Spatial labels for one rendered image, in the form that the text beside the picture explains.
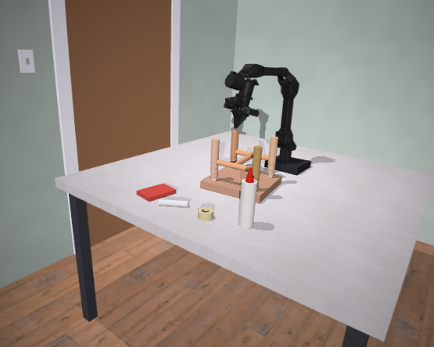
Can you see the flat red rectangular block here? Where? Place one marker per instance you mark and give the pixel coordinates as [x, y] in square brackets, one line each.
[156, 192]

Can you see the beige tape roll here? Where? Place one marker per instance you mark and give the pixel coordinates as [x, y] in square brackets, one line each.
[205, 213]

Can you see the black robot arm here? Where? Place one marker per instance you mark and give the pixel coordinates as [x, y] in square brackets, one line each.
[289, 91]

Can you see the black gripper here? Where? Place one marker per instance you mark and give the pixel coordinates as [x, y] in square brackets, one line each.
[240, 114]

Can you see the brown wooden stool legs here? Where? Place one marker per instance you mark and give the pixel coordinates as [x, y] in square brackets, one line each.
[234, 164]

